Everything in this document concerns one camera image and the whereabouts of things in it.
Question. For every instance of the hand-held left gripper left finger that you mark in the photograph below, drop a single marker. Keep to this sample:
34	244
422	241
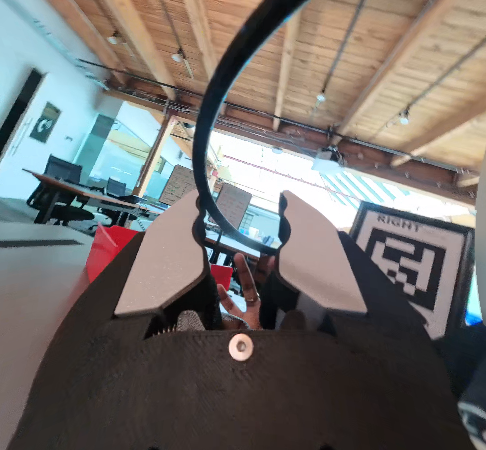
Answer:
163	260

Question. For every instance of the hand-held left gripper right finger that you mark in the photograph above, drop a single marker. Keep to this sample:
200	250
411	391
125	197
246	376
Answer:
319	260

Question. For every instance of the red plastic bin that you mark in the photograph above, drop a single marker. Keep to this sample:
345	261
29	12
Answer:
106	252

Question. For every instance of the person's left hand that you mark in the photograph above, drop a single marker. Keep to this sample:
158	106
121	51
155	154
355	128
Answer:
246	313

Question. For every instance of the whiteboard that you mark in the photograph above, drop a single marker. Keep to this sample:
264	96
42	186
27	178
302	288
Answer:
233	205
178	186

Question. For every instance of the black framed tag sign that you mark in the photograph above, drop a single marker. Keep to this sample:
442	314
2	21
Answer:
408	256

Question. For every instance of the black office chair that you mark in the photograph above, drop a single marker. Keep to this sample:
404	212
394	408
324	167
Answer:
64	210

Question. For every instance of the wooden office desk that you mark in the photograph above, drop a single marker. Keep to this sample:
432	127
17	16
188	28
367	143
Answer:
76	188

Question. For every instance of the ceiling spotlight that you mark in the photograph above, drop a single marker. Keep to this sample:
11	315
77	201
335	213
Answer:
177	57
404	117
321	96

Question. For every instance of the dark logo wall poster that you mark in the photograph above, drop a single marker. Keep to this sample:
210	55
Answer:
44	121

